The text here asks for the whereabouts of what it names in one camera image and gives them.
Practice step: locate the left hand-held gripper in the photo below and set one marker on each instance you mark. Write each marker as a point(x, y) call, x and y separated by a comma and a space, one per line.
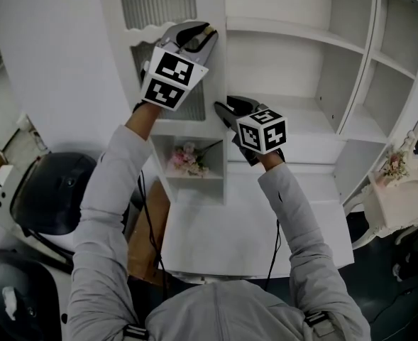
point(169, 80)

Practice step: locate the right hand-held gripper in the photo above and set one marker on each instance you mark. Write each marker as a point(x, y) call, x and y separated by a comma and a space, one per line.
point(262, 133)

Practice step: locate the white cabinet door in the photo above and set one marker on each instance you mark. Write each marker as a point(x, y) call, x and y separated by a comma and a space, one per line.
point(159, 2)

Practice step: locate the person's right forearm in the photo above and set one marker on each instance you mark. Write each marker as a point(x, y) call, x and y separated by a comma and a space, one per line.
point(286, 197)

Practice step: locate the person's left forearm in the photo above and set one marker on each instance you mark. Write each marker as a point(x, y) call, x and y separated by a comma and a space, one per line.
point(123, 162)

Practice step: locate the white desk tabletop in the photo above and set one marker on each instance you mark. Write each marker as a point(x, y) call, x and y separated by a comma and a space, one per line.
point(230, 233)

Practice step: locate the pink flower bouquet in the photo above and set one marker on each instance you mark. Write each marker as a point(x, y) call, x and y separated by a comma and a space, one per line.
point(189, 160)

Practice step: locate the white shelf hutch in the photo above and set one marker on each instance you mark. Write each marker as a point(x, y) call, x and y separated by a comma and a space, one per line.
point(294, 66)

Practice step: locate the brown cardboard box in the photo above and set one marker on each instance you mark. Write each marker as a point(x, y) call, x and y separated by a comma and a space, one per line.
point(141, 247)

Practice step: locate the small potted flowers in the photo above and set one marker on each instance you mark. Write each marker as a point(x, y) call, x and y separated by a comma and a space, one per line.
point(395, 163)

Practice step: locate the white vanity table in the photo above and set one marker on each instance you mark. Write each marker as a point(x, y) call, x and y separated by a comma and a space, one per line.
point(396, 201)

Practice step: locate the white robot with black visor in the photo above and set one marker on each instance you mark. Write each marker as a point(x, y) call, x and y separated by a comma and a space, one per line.
point(52, 190)
point(24, 297)

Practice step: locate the person's grey jacket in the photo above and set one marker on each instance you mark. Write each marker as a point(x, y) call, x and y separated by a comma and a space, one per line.
point(223, 314)

